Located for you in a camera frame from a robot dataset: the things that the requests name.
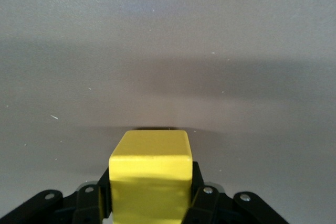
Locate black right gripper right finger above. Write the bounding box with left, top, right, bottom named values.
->
left=181, top=161, right=287, bottom=224

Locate yellow wooden block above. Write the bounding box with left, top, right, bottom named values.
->
left=108, top=129, right=194, bottom=224

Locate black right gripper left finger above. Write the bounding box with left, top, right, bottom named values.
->
left=0, top=167, right=114, bottom=224

